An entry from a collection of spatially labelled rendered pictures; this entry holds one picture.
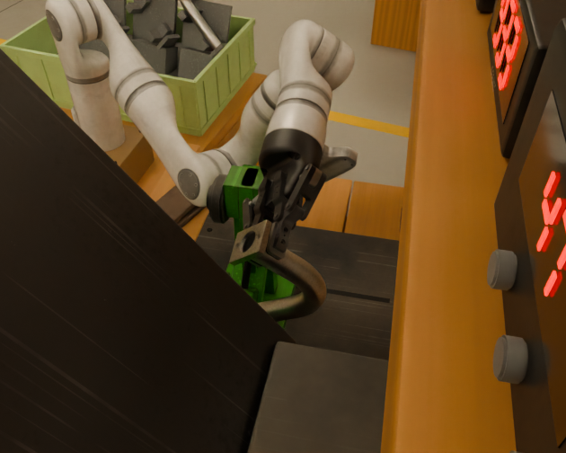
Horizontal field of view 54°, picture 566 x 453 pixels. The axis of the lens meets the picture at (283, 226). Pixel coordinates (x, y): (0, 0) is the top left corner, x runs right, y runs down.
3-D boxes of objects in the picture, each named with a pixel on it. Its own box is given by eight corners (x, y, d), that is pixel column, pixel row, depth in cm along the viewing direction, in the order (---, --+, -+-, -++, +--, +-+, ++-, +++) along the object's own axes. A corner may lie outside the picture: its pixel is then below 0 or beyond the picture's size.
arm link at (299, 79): (280, 82, 68) (338, 118, 71) (304, 1, 76) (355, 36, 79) (252, 111, 73) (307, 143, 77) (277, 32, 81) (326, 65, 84)
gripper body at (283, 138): (251, 141, 72) (232, 201, 67) (293, 113, 66) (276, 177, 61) (294, 172, 75) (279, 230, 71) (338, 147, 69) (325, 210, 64)
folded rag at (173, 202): (179, 192, 121) (177, 182, 119) (208, 206, 118) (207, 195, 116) (146, 218, 115) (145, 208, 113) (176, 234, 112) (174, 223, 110)
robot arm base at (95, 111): (77, 149, 125) (57, 82, 113) (92, 126, 132) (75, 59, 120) (118, 153, 125) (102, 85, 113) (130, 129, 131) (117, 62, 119)
